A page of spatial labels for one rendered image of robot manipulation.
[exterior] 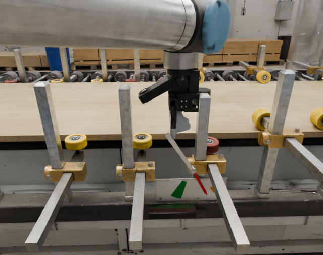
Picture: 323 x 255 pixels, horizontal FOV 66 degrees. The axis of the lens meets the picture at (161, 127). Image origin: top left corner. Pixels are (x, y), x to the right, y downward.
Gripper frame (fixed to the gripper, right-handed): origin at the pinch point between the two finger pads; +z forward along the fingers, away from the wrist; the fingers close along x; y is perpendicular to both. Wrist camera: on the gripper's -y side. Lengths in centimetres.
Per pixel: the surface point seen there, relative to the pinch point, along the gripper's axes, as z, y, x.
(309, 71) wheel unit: 8, 112, 116
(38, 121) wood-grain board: 10, -56, 35
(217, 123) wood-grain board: 10.5, 22.3, 30.6
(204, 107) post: -6.4, 10.7, 6.0
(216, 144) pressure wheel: 9.9, 17.1, 10.8
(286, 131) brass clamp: 3.6, 39.9, 7.6
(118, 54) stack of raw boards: 63, -94, 580
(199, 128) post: 1.0, 9.6, 6.0
